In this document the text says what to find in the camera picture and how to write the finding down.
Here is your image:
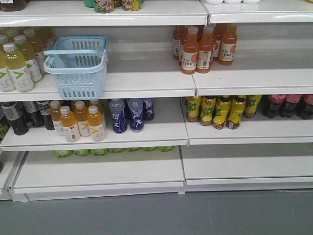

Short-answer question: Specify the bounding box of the coke bottle red label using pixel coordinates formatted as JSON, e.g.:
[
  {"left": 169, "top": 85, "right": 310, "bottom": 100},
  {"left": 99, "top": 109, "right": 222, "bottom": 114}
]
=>
[
  {"left": 296, "top": 94, "right": 313, "bottom": 120},
  {"left": 263, "top": 94, "right": 286, "bottom": 118},
  {"left": 279, "top": 94, "right": 303, "bottom": 118}
]

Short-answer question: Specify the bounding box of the light blue plastic basket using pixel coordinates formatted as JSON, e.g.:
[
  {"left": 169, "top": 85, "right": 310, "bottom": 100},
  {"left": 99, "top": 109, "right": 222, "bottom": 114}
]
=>
[{"left": 44, "top": 34, "right": 108, "bottom": 100}]

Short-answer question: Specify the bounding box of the pale green juice bottle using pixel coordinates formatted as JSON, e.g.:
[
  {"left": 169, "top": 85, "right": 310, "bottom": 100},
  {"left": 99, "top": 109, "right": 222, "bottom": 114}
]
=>
[
  {"left": 14, "top": 35, "right": 42, "bottom": 82},
  {"left": 3, "top": 43, "right": 34, "bottom": 92},
  {"left": 0, "top": 35, "right": 16, "bottom": 92}
]

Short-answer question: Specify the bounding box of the green cartoon can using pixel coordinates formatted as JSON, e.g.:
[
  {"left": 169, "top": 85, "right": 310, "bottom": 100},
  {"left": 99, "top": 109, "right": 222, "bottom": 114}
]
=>
[
  {"left": 93, "top": 0, "right": 114, "bottom": 13},
  {"left": 121, "top": 0, "right": 142, "bottom": 11}
]

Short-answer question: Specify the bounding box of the white shelf unit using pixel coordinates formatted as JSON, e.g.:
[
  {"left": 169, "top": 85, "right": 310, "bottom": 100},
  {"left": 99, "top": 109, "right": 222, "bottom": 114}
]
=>
[
  {"left": 180, "top": 0, "right": 313, "bottom": 193},
  {"left": 0, "top": 0, "right": 211, "bottom": 202}
]

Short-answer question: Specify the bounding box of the orange juice bottle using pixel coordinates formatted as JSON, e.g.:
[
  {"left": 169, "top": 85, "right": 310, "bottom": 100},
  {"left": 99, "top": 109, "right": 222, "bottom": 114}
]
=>
[
  {"left": 50, "top": 100, "right": 64, "bottom": 136},
  {"left": 60, "top": 106, "right": 80, "bottom": 142},
  {"left": 88, "top": 105, "right": 106, "bottom": 141},
  {"left": 74, "top": 101, "right": 90, "bottom": 137}
]

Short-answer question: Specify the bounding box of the orange C100 drink bottle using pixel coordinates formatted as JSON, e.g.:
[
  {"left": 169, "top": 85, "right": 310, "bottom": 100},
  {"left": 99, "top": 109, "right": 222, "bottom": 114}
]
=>
[
  {"left": 218, "top": 23, "right": 238, "bottom": 66},
  {"left": 181, "top": 26, "right": 198, "bottom": 75},
  {"left": 196, "top": 25, "right": 214, "bottom": 73}
]

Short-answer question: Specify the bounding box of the yellow lemon tea bottle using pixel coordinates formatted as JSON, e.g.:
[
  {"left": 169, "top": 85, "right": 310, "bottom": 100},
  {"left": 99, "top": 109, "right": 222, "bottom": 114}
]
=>
[
  {"left": 187, "top": 96, "right": 202, "bottom": 122},
  {"left": 243, "top": 94, "right": 262, "bottom": 118},
  {"left": 200, "top": 96, "right": 216, "bottom": 126},
  {"left": 226, "top": 95, "right": 246, "bottom": 130},
  {"left": 213, "top": 95, "right": 231, "bottom": 130}
]

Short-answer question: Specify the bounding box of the white peach drink bottle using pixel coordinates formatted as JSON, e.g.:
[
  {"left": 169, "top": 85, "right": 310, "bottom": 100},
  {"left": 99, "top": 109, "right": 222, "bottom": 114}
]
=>
[
  {"left": 224, "top": 0, "right": 242, "bottom": 4},
  {"left": 205, "top": 0, "right": 224, "bottom": 5},
  {"left": 242, "top": 0, "right": 260, "bottom": 4}
]

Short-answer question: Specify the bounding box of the white right shelf unit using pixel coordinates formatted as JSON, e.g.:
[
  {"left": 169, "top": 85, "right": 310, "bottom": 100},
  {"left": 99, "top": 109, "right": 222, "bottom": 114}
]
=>
[{"left": 180, "top": 0, "right": 313, "bottom": 193}]

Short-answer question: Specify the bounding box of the blue sports drink bottle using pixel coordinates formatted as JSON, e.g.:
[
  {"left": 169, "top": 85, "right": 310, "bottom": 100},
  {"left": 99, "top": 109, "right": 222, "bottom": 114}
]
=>
[
  {"left": 128, "top": 98, "right": 144, "bottom": 132},
  {"left": 142, "top": 98, "right": 155, "bottom": 121},
  {"left": 109, "top": 99, "right": 127, "bottom": 134}
]

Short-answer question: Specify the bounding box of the green drink bottle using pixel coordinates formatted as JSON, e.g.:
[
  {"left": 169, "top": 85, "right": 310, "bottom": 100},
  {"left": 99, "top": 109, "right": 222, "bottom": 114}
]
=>
[
  {"left": 125, "top": 147, "right": 141, "bottom": 152},
  {"left": 90, "top": 149, "right": 108, "bottom": 157},
  {"left": 53, "top": 150, "right": 73, "bottom": 158},
  {"left": 141, "top": 147, "right": 157, "bottom": 152},
  {"left": 73, "top": 149, "right": 90, "bottom": 156},
  {"left": 158, "top": 146, "right": 174, "bottom": 152},
  {"left": 108, "top": 148, "right": 125, "bottom": 153}
]

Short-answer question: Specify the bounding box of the dark tea bottle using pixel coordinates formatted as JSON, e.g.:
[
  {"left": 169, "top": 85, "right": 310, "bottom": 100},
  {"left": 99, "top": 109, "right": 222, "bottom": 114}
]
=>
[
  {"left": 1, "top": 102, "right": 29, "bottom": 136},
  {"left": 36, "top": 101, "right": 55, "bottom": 130},
  {"left": 23, "top": 101, "right": 44, "bottom": 127}
]

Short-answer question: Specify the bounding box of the white left shelf unit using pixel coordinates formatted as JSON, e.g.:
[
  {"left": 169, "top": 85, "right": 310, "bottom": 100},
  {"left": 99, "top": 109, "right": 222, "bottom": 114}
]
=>
[{"left": 0, "top": 0, "right": 211, "bottom": 202}]

